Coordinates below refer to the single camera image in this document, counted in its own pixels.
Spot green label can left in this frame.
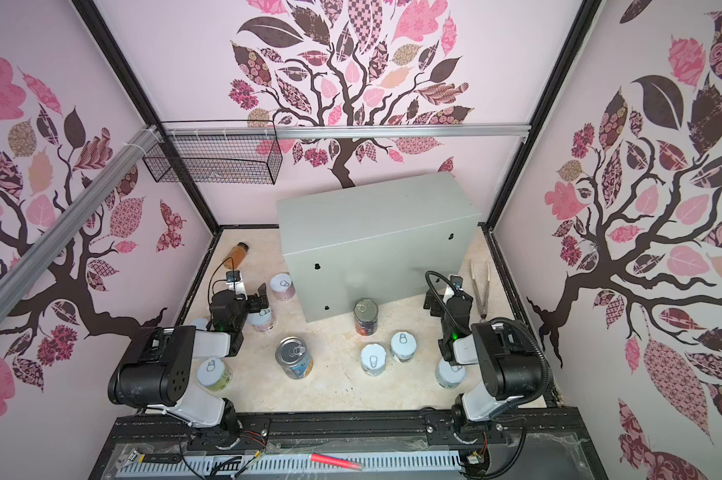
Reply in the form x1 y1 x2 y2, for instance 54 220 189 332
196 358 232 392

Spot pink marker pen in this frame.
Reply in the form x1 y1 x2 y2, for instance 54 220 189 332
310 454 363 471

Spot blue label tall can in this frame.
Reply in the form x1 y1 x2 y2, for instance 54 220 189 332
275 336 313 380

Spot aluminium rail left wall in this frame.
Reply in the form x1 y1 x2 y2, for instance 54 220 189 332
0 125 160 324

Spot orange spice jar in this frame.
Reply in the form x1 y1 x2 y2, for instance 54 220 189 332
222 242 249 271

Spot aluminium rail wall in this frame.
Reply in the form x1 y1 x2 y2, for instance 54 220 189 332
0 125 160 324
165 123 531 140

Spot pink can white lid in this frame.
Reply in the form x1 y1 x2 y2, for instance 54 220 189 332
247 308 275 333

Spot grey metal cabinet box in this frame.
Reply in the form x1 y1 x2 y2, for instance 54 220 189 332
277 172 481 322

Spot aluminium rail back wall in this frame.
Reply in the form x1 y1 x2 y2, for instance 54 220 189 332
165 123 531 140

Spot la sicilia tomato can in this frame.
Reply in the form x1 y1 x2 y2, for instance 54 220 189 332
353 298 379 336

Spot teal can rear middle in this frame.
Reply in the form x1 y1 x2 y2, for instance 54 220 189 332
390 331 417 363

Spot white slotted cable duct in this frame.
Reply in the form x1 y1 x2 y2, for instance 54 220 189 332
114 451 462 479

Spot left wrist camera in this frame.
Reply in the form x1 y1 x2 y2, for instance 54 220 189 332
225 270 242 285

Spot pink can near cabinet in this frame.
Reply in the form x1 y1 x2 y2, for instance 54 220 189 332
269 272 296 301

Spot teal can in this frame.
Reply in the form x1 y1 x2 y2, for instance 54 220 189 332
390 331 417 363
435 359 466 390
360 343 387 376

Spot teal can front middle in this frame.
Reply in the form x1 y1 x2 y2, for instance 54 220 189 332
360 343 387 376

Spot yellow label can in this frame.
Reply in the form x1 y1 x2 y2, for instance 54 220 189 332
190 318 209 331

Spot metal kitchen tongs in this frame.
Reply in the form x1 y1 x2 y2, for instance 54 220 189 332
470 260 491 320

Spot black mounting rail base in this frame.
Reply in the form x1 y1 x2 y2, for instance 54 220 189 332
91 407 606 479

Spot teal can right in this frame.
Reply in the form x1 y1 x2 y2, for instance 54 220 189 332
435 359 466 390

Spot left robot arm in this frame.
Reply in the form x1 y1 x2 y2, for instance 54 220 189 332
107 282 269 449

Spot black wire basket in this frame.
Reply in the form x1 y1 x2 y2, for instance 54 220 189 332
142 120 283 185

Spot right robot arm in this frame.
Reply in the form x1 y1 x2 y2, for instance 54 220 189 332
423 288 551 444

